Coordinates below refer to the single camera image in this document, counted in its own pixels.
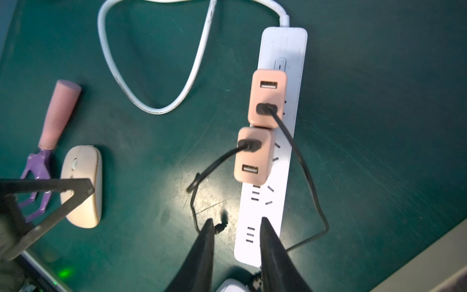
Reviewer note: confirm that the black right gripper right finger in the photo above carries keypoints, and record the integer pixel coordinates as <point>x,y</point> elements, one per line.
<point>278,273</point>

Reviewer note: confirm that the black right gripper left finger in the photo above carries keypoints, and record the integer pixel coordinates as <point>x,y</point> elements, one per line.
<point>195,274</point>

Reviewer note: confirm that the pink charger adapter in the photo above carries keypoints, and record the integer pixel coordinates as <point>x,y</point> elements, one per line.
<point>253,165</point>
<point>268,86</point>

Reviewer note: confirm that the white power strip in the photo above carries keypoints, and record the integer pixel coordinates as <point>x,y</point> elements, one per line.
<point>281,48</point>

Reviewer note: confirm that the purple pink garden fork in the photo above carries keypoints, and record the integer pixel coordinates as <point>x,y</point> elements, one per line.
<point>62,104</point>

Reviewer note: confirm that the purple wireless mouse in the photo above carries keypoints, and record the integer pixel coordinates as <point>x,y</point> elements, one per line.
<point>232,285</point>

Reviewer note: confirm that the beige pink wireless mouse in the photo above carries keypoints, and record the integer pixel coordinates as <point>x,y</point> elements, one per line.
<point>83,169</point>

